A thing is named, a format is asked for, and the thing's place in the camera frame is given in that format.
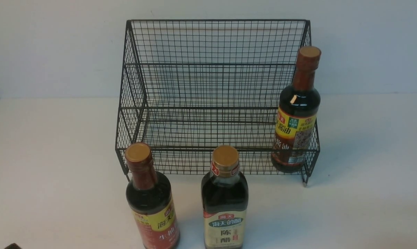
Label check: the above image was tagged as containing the soy sauce bottle brown label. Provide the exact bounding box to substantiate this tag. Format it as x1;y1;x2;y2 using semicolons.
271;46;321;173

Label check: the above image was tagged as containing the soy sauce bottle red label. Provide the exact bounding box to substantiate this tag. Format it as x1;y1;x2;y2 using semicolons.
125;142;180;249

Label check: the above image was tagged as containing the vinegar bottle cream label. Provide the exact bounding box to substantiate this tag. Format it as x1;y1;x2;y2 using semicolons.
201;145;248;249

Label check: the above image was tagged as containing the dark object bottom left corner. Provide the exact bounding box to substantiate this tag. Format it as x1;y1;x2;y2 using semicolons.
4;243;22;249

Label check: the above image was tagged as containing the black wire mesh rack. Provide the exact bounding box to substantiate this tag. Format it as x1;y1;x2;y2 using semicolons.
115;19;311;180

